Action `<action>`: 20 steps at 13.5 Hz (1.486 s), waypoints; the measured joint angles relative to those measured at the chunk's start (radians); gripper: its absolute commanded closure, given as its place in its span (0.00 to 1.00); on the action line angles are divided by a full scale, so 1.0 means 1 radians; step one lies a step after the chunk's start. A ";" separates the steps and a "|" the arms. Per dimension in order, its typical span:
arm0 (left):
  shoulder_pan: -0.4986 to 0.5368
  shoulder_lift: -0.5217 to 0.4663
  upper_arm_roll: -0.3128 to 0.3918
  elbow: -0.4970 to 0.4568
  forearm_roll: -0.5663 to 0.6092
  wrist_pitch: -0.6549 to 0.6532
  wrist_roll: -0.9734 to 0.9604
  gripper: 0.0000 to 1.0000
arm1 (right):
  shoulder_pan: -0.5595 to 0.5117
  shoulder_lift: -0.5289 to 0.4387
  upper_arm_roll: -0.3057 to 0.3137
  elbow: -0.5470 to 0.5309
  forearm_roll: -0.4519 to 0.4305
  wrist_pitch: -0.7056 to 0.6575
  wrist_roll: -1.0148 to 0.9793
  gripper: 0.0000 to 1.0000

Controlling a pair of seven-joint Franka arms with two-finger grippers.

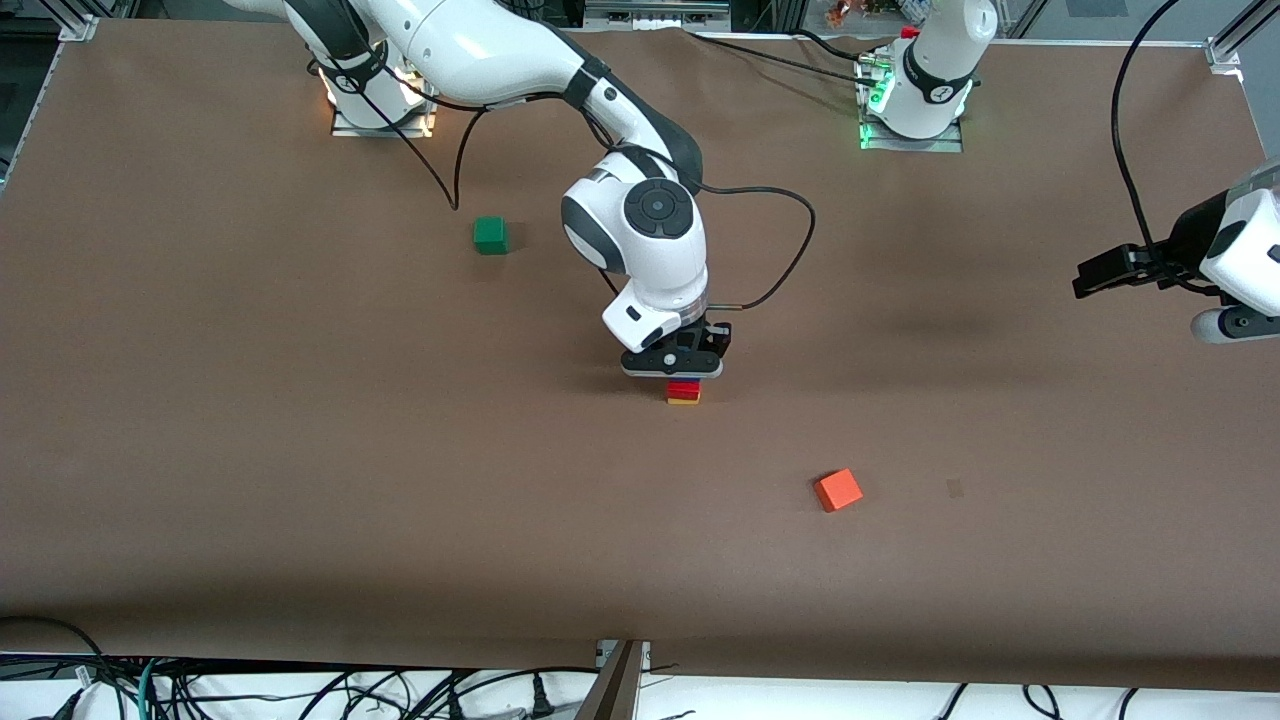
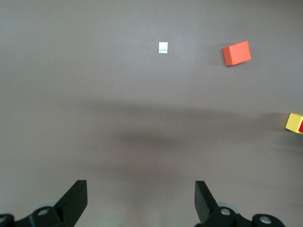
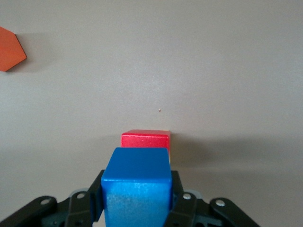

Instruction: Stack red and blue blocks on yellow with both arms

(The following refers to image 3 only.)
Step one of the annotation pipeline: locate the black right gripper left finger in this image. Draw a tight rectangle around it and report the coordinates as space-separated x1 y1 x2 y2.
63 169 106 227

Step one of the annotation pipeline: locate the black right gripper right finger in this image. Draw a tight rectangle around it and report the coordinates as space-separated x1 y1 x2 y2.
165 170 202 227

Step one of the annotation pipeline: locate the blue wooden block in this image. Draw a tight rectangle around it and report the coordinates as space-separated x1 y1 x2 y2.
101 147 172 227

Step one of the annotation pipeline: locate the red wooden block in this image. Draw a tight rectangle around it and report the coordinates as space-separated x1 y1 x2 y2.
121 129 171 150

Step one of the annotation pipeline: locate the brown table cover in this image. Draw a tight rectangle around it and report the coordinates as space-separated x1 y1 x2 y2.
0 0 303 227

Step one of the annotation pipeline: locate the orange wooden block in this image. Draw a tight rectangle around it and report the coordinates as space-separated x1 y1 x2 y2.
0 26 27 72

